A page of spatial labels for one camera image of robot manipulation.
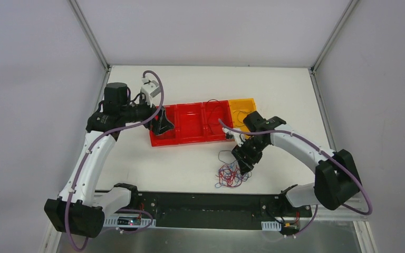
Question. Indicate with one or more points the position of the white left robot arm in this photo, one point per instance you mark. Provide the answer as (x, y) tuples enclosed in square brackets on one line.
[(76, 210)]

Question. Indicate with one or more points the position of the red plastic bin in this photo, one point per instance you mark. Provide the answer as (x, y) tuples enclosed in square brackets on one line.
[(191, 123), (216, 110), (170, 137)]

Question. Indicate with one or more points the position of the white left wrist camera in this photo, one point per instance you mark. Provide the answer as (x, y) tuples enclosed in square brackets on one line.
[(149, 90)]

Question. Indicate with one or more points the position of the left red plastic bin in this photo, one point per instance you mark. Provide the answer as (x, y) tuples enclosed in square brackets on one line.
[(170, 137)]

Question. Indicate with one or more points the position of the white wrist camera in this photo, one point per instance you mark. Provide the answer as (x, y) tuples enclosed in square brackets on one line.
[(149, 90), (237, 137)]

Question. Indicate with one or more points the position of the right red plastic bin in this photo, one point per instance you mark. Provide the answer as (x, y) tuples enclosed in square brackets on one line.
[(216, 110)]

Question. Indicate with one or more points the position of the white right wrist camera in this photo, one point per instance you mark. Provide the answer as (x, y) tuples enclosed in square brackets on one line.
[(237, 137)]

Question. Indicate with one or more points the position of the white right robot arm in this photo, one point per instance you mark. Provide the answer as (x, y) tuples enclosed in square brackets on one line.
[(336, 177)]

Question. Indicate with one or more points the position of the middle red plastic bin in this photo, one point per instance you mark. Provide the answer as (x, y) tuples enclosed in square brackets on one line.
[(191, 123)]

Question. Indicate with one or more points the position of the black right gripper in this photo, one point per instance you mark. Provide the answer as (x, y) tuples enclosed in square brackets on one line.
[(246, 153)]

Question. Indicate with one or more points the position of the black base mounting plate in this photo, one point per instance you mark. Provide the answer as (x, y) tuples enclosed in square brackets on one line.
[(207, 211)]

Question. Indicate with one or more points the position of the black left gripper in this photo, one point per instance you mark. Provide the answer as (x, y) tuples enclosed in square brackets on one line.
[(153, 119)]

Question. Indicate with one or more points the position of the yellow plastic bin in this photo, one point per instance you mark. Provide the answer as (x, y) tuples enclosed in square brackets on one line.
[(240, 108)]

